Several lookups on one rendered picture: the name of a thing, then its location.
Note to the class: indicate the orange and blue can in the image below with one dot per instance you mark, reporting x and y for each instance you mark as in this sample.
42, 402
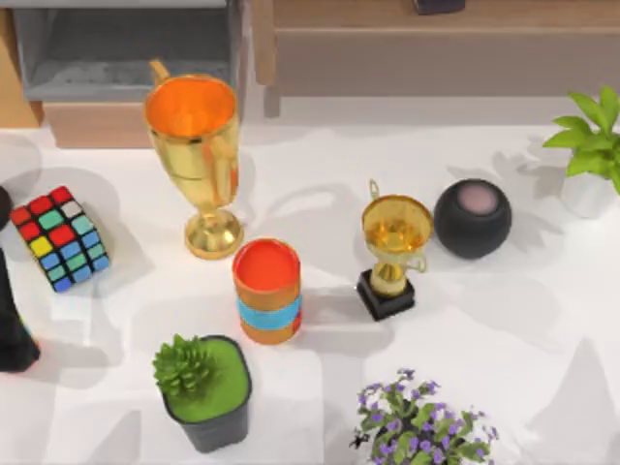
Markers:
268, 295

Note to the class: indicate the small gold trophy black base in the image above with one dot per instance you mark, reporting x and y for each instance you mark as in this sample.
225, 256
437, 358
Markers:
393, 242

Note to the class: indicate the large gold trophy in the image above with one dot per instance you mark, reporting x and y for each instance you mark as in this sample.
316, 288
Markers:
194, 140

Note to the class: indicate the black round speaker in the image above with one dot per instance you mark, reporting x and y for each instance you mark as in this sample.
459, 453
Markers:
472, 227

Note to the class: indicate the green succulent in black pot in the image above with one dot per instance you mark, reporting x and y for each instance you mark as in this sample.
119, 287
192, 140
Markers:
208, 392

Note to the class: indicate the purple flower plant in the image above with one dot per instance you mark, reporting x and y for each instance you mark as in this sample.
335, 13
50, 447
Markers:
416, 426

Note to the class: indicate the wooden shelf unit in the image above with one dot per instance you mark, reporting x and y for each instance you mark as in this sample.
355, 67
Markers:
436, 48

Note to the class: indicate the wooden cupboard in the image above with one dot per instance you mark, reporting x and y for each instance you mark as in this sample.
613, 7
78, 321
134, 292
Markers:
92, 123

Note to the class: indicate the colourful puzzle cube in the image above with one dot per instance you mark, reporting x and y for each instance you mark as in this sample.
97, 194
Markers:
60, 239

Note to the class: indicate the dark object on shelf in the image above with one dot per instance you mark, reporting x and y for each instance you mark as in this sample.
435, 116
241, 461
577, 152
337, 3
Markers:
438, 6

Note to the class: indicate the grey cabinet with dark inside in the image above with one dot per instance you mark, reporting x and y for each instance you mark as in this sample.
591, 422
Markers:
126, 48

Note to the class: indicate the green leafy plant white pot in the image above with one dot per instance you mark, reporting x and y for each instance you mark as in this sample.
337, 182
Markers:
593, 145

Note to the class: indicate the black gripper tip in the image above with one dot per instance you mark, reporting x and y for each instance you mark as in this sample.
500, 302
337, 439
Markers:
12, 319

